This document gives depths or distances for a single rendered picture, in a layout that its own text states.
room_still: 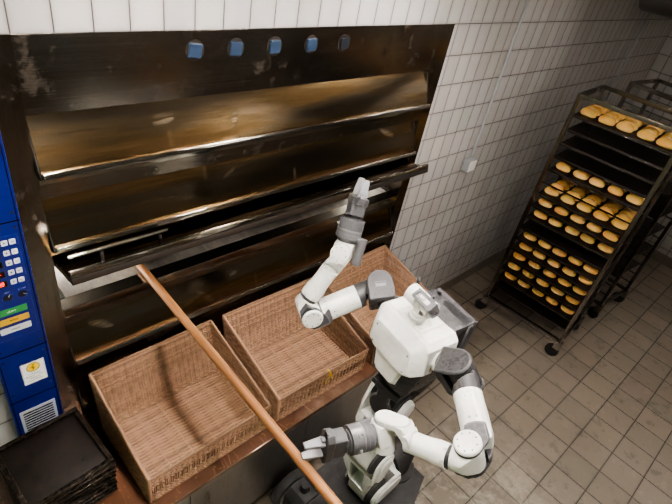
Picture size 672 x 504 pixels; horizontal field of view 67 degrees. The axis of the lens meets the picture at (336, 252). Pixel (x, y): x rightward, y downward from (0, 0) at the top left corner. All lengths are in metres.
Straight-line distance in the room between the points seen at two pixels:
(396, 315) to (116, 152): 1.04
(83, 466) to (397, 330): 1.18
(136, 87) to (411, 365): 1.22
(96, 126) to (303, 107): 0.80
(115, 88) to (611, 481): 3.29
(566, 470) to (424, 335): 2.00
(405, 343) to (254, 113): 0.99
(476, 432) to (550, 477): 1.95
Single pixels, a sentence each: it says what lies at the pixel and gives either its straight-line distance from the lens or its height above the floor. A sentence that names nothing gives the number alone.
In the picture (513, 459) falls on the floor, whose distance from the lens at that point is 3.40.
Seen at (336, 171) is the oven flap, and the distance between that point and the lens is 2.38.
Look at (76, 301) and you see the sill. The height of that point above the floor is 1.18.
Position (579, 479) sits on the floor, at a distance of 3.55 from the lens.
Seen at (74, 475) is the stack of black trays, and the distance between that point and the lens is 2.07.
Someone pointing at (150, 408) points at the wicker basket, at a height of 0.59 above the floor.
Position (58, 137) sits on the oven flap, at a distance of 1.68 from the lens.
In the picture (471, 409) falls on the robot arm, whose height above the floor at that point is 1.39.
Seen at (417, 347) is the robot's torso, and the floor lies 1.38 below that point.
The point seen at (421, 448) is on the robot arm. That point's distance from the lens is 1.55.
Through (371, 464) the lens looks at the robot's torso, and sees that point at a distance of 2.26.
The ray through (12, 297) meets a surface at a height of 1.33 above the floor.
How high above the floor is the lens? 2.53
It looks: 35 degrees down
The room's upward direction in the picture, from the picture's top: 12 degrees clockwise
